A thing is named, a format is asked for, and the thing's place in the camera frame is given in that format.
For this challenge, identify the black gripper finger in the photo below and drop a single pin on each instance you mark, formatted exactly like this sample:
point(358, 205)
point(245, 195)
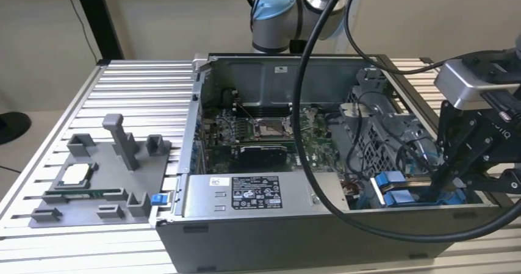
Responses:
point(458, 139)
point(511, 181)

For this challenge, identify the hard disk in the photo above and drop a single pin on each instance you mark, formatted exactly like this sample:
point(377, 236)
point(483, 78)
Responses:
point(389, 179)

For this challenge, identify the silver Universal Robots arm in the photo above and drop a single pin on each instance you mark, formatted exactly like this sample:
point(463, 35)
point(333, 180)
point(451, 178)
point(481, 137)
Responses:
point(277, 27)

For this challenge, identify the black plug at arm foot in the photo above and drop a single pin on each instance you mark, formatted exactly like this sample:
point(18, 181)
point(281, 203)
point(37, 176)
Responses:
point(299, 46)

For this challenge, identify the blue disk bay tab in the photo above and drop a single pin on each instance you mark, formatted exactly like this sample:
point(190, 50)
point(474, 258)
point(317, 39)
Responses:
point(402, 199)

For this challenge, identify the metal drive cage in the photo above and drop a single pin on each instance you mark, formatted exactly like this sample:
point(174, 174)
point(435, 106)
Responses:
point(367, 139)

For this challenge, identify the grey plastic cage latch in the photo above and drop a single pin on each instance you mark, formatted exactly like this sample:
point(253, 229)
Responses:
point(369, 78)

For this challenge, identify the green motherboard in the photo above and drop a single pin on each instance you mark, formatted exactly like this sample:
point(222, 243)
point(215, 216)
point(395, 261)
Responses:
point(318, 139)

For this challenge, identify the CPU socket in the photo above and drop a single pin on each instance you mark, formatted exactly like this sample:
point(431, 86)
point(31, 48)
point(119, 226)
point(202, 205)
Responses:
point(271, 130)

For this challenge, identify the black graphics card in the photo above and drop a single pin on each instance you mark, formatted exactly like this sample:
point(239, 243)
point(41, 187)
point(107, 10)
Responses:
point(261, 158)

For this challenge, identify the white case sticker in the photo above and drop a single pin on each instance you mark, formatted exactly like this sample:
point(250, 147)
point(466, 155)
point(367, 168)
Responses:
point(282, 69)

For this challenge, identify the dark grey open PC case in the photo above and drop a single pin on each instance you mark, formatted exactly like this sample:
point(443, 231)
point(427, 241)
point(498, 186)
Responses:
point(286, 243)

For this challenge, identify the silver power supply unit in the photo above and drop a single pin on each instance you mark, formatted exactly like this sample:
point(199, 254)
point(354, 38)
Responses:
point(203, 197)

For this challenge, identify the blue case latch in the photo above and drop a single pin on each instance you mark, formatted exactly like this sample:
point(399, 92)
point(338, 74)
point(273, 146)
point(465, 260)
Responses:
point(159, 199)

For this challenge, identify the grey plastic parts rack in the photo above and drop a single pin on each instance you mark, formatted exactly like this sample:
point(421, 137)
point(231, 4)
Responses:
point(110, 164)

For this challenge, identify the green RAM stick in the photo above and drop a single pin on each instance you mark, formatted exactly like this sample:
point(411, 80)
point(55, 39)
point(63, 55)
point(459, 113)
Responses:
point(98, 192)

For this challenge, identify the silver CPU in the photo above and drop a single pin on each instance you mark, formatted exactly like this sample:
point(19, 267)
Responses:
point(77, 174)

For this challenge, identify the black round stand base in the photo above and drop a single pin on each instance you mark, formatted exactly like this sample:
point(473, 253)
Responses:
point(14, 127)

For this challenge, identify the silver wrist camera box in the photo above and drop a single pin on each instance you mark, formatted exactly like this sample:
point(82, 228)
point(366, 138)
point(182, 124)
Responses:
point(465, 81)

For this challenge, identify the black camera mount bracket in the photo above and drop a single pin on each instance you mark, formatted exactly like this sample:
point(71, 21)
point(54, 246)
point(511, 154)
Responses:
point(485, 59)

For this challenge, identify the black upright frame post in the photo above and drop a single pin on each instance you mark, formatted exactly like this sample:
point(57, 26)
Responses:
point(102, 20)

